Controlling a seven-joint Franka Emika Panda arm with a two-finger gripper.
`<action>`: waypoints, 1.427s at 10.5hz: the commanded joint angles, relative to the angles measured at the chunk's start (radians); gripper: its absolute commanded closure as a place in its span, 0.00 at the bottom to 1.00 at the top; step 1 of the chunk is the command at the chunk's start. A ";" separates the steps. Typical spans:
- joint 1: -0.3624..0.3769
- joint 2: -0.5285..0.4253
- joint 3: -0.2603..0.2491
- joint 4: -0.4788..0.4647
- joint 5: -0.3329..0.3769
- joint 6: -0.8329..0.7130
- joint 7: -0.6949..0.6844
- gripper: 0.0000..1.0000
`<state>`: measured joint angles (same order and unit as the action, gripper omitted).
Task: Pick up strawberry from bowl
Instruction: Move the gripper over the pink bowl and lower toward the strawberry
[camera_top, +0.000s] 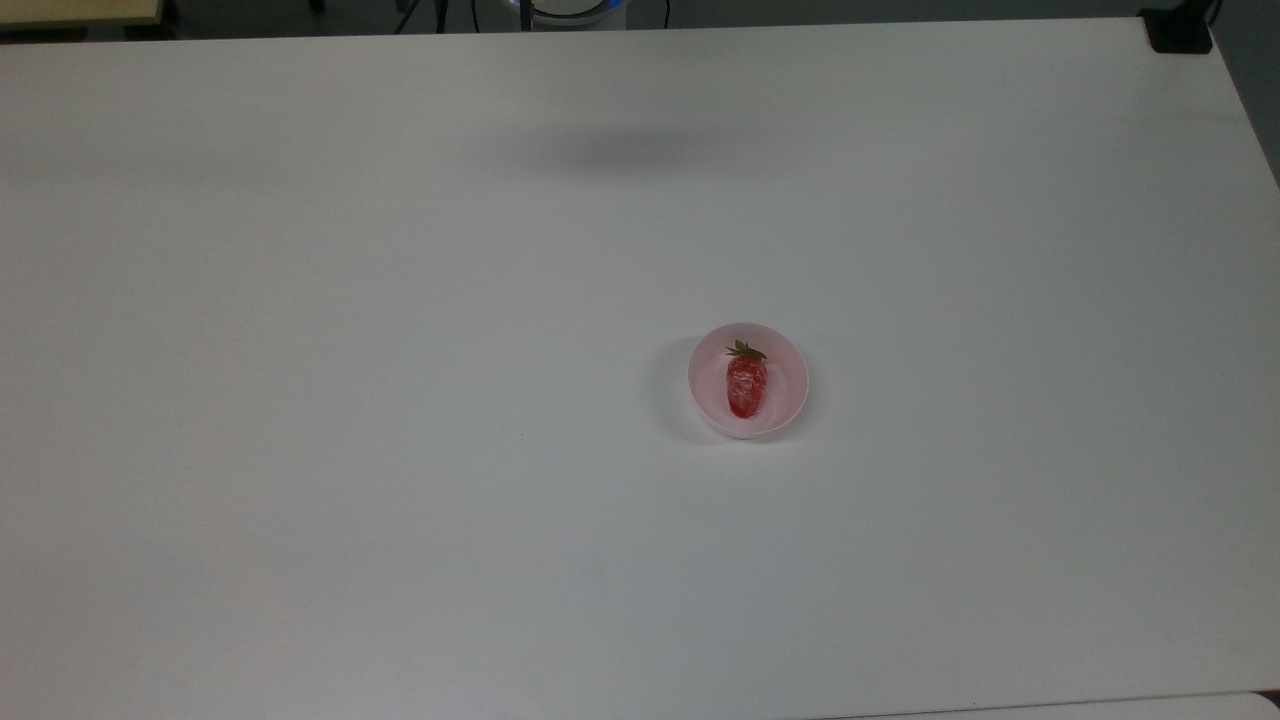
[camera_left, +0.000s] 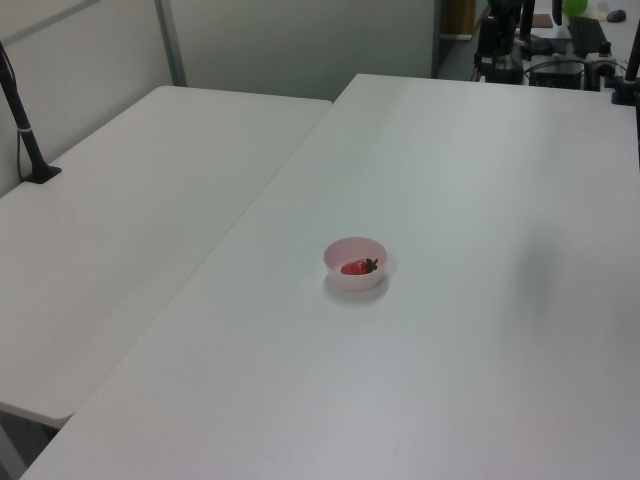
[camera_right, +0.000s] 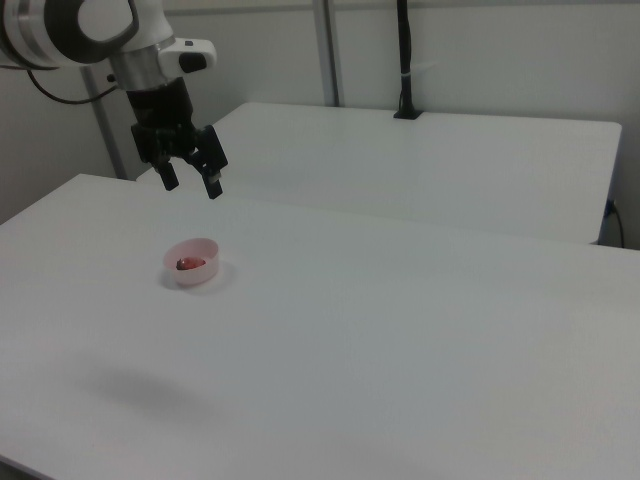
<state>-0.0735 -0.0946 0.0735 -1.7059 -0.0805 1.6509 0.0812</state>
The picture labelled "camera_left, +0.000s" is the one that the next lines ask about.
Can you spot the wooden cabinet side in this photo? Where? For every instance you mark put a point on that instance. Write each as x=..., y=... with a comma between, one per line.
x=457, y=17

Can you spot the red emergency stop button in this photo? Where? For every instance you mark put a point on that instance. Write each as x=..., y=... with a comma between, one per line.
x=606, y=48

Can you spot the grey computer mouse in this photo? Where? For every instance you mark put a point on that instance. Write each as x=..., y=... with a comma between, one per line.
x=616, y=15

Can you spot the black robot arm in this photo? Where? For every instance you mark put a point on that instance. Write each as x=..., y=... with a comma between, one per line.
x=501, y=7

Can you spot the grey partition frame post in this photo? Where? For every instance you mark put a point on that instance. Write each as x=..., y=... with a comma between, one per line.
x=172, y=45

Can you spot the brown flat board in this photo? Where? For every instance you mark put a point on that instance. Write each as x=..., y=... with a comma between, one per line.
x=542, y=20

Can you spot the black control box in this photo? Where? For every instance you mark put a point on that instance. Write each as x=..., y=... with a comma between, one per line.
x=557, y=75

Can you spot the black monitor stand pole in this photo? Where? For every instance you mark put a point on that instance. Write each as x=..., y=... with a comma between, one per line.
x=527, y=20

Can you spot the green round object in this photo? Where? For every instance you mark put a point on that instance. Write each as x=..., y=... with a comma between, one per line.
x=575, y=6

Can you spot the red toy strawberry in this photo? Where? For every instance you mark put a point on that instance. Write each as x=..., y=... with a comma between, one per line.
x=354, y=268

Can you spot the black Franka gripper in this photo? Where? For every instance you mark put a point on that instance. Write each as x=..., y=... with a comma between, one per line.
x=492, y=37

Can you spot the dark grey chair back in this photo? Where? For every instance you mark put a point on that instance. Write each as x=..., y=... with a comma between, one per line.
x=589, y=35

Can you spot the black clamped camera stand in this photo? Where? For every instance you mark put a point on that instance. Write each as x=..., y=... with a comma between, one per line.
x=631, y=65

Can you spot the pink plastic bowl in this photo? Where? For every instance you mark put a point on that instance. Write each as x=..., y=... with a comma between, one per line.
x=350, y=283

